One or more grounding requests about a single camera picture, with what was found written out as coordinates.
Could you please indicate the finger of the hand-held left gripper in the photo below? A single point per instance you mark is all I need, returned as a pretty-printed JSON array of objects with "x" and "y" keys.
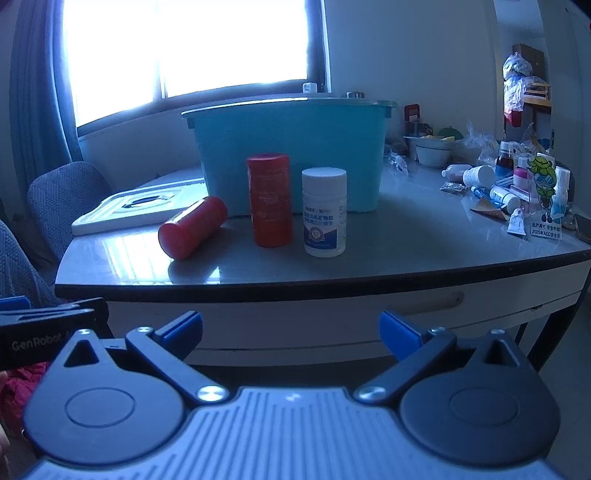
[{"x": 14, "y": 304}]

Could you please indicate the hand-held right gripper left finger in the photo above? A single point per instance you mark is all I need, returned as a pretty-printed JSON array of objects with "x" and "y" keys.
[{"x": 181, "y": 331}]

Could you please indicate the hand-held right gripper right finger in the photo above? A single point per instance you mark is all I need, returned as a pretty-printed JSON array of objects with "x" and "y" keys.
[{"x": 398, "y": 334}]

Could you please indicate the short red cylinder can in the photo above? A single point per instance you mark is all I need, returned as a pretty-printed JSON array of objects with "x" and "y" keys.
[{"x": 191, "y": 228}]

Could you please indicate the white plastic bin lid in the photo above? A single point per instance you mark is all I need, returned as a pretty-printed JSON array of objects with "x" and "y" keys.
[{"x": 115, "y": 214}]

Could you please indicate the white medicine bottle blue label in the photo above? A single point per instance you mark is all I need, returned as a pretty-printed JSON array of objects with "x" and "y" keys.
[{"x": 324, "y": 217}]

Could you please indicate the tall red cylinder can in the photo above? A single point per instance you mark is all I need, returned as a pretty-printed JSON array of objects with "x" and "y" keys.
[{"x": 270, "y": 203}]

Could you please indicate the teal plastic storage bin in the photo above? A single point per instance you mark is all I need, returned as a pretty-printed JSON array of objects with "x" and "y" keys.
[{"x": 295, "y": 147}]

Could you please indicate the grey desktop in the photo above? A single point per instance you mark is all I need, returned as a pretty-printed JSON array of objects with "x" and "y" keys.
[{"x": 415, "y": 235}]

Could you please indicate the grey quilted seat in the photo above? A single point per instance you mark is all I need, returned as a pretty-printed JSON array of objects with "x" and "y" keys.
[{"x": 21, "y": 267}]

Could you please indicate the red quilted jacket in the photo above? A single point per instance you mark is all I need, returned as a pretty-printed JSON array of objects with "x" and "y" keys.
[{"x": 23, "y": 392}]

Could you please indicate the grey fabric chair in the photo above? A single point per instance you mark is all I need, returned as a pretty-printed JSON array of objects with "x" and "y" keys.
[{"x": 64, "y": 198}]

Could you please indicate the small white ointment tube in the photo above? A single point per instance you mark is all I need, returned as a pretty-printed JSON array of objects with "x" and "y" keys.
[{"x": 517, "y": 224}]

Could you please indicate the small white lying bottle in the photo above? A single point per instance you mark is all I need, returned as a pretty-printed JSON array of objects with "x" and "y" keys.
[{"x": 455, "y": 172}]

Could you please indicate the large white lying bottle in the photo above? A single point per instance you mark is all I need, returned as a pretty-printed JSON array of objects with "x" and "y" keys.
[{"x": 478, "y": 175}]

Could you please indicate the white ribbed bowl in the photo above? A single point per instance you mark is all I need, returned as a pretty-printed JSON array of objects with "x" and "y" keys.
[{"x": 432, "y": 154}]

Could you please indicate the pink capped bottle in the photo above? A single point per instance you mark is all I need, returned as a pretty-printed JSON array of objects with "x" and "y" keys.
[{"x": 521, "y": 175}]

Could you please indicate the brown syrup bottle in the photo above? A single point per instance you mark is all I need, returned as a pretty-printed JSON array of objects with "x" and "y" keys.
[{"x": 504, "y": 161}]

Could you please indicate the cartoon figure standee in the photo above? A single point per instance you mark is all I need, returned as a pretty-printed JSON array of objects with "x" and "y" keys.
[{"x": 545, "y": 194}]

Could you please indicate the clear plastic bag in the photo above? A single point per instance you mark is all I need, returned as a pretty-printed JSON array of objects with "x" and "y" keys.
[{"x": 480, "y": 143}]

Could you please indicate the white spray bottle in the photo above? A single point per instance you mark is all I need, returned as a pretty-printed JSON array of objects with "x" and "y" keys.
[{"x": 562, "y": 189}]

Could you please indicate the red box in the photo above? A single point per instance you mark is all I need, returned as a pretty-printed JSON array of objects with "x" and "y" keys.
[{"x": 411, "y": 113}]

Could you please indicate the blue curtain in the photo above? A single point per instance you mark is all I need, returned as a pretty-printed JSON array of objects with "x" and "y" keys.
[{"x": 44, "y": 83}]

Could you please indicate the hanging plastic bags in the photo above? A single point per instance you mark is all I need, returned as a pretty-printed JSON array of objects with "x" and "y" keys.
[{"x": 517, "y": 87}]

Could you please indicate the window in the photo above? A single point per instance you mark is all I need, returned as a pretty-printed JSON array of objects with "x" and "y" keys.
[{"x": 184, "y": 46}]

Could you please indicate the wooden wall shelf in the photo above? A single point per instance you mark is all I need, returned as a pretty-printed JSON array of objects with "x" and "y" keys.
[{"x": 538, "y": 92}]

